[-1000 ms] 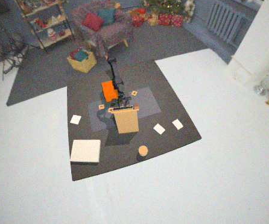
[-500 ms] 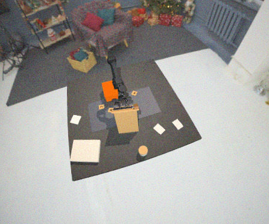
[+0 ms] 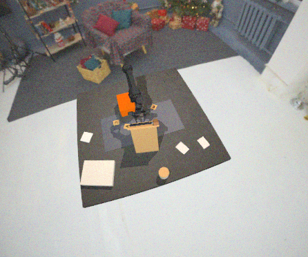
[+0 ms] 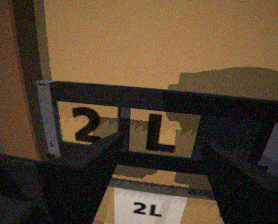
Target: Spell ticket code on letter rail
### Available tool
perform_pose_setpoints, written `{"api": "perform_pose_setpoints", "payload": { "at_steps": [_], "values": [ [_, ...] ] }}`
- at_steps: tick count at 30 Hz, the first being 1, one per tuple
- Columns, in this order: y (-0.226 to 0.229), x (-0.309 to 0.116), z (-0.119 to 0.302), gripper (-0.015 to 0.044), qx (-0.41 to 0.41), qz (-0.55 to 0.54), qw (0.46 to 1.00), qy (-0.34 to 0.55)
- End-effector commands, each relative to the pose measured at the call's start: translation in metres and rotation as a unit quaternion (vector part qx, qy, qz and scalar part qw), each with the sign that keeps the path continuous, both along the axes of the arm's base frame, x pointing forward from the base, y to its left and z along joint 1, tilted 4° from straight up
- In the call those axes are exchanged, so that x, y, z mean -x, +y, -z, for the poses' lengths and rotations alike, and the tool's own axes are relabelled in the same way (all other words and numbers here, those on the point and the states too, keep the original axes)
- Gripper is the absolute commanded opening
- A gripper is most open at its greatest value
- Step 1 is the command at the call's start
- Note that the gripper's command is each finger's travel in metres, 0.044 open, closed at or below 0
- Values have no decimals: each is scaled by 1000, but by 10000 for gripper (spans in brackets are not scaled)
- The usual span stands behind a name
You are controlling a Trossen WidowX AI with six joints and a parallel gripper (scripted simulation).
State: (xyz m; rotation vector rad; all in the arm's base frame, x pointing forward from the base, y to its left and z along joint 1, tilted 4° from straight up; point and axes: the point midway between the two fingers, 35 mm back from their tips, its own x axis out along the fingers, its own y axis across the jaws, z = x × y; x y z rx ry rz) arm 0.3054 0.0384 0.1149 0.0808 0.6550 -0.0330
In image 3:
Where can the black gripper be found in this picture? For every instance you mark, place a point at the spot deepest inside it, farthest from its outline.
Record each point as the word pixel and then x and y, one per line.
pixel 133 113

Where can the small white flat card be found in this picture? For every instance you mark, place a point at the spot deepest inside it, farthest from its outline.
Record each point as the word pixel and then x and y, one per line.
pixel 86 137

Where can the cream cylindrical jar with orange lid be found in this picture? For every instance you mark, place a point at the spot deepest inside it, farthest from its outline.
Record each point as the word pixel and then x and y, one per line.
pixel 164 173

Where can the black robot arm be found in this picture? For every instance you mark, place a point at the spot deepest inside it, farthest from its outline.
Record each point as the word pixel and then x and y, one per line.
pixel 134 93

